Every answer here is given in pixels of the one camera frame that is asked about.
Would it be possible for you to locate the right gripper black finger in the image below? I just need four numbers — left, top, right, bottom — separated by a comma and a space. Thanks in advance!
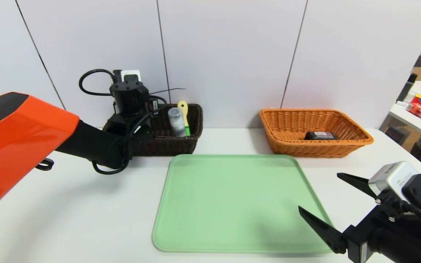
337, 172, 379, 199
298, 206, 346, 254

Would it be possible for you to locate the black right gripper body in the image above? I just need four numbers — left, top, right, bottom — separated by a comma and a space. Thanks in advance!
342, 189, 419, 263

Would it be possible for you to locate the small black carton pink top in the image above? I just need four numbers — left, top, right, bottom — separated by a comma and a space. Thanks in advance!
304, 131, 337, 141

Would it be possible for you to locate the white bottle with clear cap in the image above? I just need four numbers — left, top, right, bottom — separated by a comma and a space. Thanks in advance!
168, 107, 186, 138

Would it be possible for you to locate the yellow spoon with green handle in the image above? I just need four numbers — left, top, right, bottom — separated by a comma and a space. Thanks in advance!
178, 101, 191, 137

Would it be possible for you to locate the orange wicker basket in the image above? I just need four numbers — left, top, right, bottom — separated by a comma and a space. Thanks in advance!
259, 108, 374, 159

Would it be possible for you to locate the dark brown wicker basket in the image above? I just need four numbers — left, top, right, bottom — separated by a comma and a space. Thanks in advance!
103, 104, 204, 157

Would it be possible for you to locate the white side table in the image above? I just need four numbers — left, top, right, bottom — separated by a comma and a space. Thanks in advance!
388, 81, 421, 144

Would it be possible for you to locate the light green plastic tray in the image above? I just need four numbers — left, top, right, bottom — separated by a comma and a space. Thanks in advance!
152, 154, 333, 253

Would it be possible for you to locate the red snack package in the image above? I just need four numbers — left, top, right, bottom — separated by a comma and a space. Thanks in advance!
406, 104, 421, 120

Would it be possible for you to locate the black upright panel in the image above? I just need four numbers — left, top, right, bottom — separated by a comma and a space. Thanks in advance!
396, 74, 417, 103

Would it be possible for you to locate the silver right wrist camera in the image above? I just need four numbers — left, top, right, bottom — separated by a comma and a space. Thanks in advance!
368, 161, 419, 199

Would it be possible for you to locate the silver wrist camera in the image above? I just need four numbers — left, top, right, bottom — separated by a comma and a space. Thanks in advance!
368, 161, 419, 199
120, 69, 141, 83

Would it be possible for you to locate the thin black left wrist cable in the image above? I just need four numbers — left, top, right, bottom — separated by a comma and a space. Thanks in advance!
92, 110, 160, 175

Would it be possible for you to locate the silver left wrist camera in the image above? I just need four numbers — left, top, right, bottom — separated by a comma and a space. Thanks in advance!
120, 69, 141, 83

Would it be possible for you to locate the black left camera cable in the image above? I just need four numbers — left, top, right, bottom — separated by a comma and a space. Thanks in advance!
79, 69, 118, 96

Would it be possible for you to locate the black coiled left arm cable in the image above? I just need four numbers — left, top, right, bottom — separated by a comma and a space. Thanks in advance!
35, 158, 54, 171

